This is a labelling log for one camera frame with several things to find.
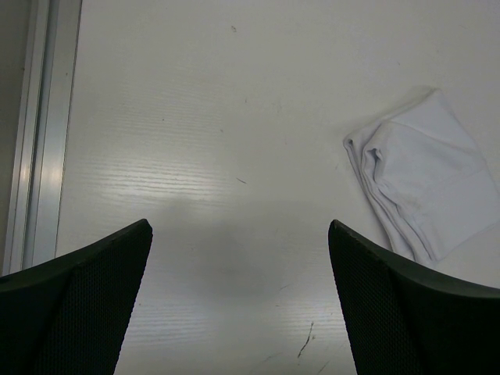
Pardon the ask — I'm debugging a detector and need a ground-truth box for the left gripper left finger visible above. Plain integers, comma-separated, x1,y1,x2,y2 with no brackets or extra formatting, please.
1,219,152,374

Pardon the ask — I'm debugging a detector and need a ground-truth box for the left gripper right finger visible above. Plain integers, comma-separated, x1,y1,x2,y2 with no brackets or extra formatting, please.
328,220,499,374

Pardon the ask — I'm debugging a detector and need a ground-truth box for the white skirt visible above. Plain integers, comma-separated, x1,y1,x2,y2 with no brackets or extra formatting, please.
344,87,499,266

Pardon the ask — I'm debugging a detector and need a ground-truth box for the aluminium table edge rail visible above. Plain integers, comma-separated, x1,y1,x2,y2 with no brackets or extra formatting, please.
1,1,82,275

